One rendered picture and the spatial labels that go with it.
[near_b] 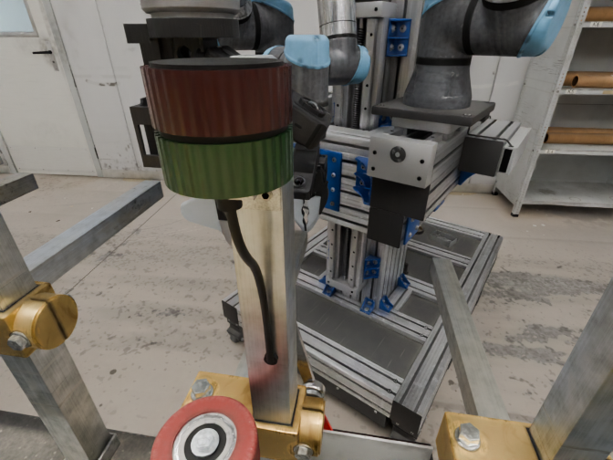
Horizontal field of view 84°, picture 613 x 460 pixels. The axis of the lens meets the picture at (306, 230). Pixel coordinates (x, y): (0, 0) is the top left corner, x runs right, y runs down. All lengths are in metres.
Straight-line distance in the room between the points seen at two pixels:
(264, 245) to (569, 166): 3.38
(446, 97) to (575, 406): 0.64
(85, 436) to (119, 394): 1.07
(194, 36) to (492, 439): 0.42
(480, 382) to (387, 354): 0.88
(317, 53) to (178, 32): 0.35
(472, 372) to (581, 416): 0.13
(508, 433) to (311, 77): 0.53
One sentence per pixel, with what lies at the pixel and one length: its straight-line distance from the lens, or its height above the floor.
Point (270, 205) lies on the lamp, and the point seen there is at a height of 1.09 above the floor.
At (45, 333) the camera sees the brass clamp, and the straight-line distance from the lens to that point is 0.40.
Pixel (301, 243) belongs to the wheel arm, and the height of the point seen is 0.86.
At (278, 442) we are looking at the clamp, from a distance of 0.37.
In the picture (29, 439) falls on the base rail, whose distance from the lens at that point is 0.66.
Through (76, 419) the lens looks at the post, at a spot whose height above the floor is 0.80.
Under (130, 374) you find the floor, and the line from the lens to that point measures 1.64.
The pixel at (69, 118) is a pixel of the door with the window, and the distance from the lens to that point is 3.84.
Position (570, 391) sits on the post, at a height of 0.94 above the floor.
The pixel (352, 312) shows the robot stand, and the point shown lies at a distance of 1.43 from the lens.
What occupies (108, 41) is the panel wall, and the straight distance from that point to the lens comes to 3.45.
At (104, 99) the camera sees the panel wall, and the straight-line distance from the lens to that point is 3.57.
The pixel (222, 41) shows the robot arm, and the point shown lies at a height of 1.17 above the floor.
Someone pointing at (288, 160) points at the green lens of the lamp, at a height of 1.13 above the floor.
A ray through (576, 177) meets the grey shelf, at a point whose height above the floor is 0.18.
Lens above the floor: 1.18
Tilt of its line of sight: 29 degrees down
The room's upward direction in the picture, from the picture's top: straight up
